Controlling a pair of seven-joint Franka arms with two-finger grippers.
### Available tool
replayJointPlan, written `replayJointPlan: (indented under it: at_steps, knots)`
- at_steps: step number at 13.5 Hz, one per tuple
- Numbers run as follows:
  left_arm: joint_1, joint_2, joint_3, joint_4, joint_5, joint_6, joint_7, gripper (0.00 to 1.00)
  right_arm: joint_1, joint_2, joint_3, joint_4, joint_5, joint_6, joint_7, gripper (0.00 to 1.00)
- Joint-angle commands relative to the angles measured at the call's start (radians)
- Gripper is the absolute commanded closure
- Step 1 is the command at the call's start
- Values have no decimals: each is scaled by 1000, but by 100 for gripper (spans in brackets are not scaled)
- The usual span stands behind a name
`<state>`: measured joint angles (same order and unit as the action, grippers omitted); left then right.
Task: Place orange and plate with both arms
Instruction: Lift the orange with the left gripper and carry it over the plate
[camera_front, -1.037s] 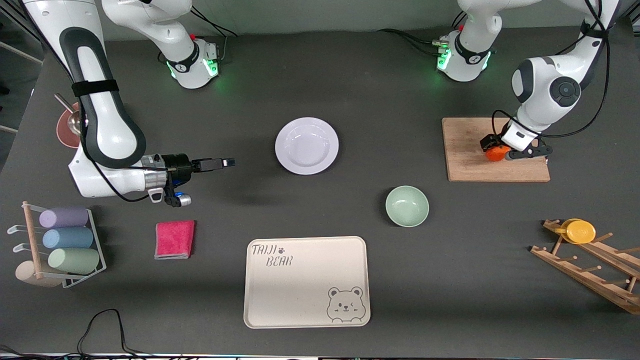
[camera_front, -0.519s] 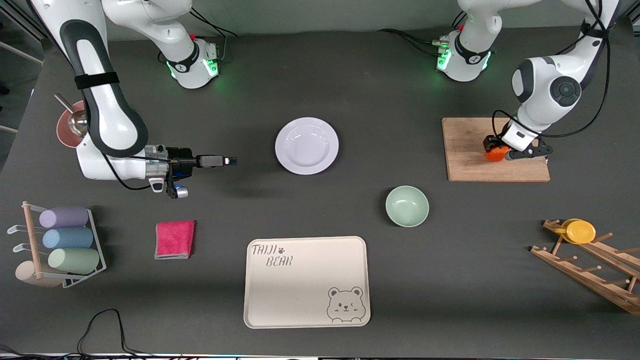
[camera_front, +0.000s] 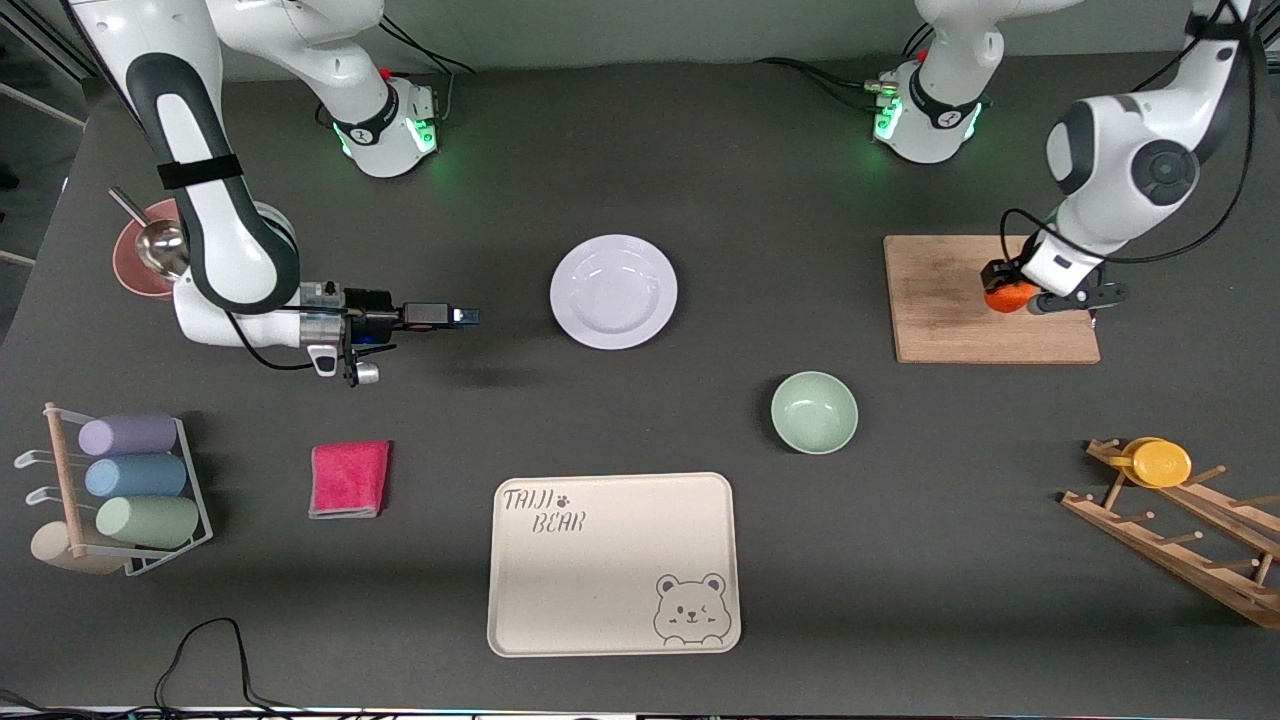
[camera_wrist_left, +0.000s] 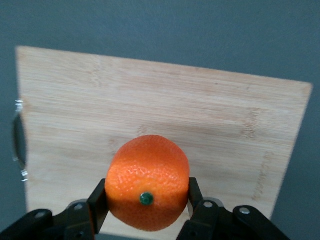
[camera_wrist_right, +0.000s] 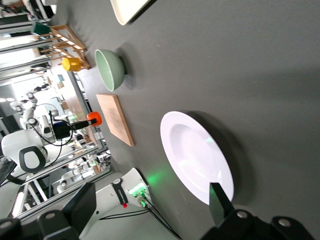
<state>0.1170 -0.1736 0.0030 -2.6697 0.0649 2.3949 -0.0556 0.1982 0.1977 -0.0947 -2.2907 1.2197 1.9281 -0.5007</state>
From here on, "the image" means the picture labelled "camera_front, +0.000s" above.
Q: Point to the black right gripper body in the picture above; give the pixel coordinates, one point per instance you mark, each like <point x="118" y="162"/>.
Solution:
<point x="370" y="309"/>

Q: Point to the orange fruit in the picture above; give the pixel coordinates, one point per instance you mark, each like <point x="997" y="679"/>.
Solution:
<point x="1010" y="298"/>

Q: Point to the white round plate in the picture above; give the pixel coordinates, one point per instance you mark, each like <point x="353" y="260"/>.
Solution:
<point x="613" y="292"/>

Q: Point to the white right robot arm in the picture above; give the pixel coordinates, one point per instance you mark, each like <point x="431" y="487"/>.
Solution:
<point x="220" y="250"/>

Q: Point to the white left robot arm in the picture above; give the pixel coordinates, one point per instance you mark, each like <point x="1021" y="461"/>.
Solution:
<point x="1120" y="150"/>

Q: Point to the wooden cutting board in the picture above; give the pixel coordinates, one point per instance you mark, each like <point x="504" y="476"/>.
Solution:
<point x="950" y="310"/>

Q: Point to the pink folded cloth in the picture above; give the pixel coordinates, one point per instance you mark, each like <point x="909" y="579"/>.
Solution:
<point x="349" y="480"/>

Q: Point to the metal scoop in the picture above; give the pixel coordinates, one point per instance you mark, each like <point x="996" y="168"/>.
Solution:
<point x="160" y="250"/>

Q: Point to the light green bowl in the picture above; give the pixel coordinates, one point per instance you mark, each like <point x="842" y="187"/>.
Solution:
<point x="814" y="413"/>

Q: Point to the pink bowl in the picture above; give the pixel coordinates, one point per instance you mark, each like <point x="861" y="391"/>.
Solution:
<point x="130" y="265"/>

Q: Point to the yellow cup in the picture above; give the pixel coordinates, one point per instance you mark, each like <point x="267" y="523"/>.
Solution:
<point x="1160" y="463"/>

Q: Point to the purple cup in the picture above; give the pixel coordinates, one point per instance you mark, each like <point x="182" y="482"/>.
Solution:
<point x="128" y="435"/>

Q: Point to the blue cup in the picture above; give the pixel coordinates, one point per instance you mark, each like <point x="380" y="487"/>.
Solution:
<point x="135" y="477"/>

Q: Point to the green cup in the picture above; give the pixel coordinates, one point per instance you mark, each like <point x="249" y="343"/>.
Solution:
<point x="148" y="521"/>

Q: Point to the cream bear print tray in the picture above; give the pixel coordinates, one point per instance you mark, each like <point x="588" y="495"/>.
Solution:
<point x="610" y="580"/>

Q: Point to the wooden peg drying rack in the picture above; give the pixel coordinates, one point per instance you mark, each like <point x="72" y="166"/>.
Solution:
<point x="1180" y="550"/>

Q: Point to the beige cup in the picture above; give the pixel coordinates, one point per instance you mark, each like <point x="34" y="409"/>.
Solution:
<point x="55" y="548"/>

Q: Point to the light metal frame bar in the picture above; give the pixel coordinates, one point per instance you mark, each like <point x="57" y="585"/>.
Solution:
<point x="40" y="105"/>

